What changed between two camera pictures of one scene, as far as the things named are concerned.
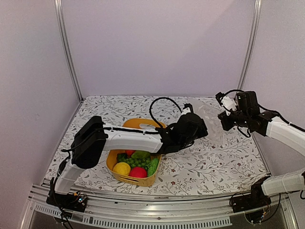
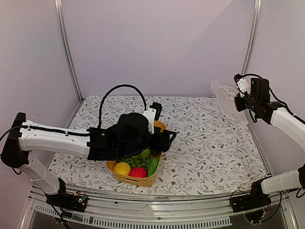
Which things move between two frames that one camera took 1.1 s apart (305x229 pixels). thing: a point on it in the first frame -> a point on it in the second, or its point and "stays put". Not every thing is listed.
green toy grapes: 139,162 stays put
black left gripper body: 202,132 -> 160,145
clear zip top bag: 209,108 -> 227,95
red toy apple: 139,171 stays put
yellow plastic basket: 112,158 stays put
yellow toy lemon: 122,168 stays put
